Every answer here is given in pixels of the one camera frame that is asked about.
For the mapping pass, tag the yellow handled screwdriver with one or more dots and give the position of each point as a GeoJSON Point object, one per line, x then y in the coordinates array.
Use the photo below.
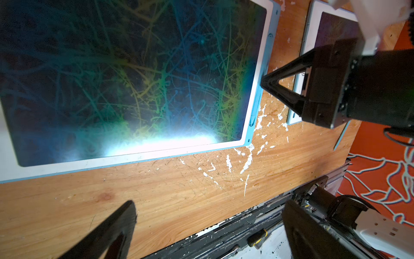
{"type": "Point", "coordinates": [257, 239]}

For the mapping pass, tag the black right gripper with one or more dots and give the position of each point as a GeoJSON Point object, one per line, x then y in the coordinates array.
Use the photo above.
{"type": "Point", "coordinates": [355, 84]}

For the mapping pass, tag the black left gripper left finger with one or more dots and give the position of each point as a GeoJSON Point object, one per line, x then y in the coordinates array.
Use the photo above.
{"type": "Point", "coordinates": [111, 238]}

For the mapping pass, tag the blue tablet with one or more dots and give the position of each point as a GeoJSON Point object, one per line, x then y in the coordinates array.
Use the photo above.
{"type": "Point", "coordinates": [325, 25]}
{"type": "Point", "coordinates": [94, 84]}

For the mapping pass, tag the blue stylus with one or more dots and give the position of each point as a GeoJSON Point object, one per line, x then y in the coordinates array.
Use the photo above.
{"type": "Point", "coordinates": [341, 136]}

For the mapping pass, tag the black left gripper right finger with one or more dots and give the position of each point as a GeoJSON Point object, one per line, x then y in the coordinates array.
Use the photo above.
{"type": "Point", "coordinates": [308, 240]}

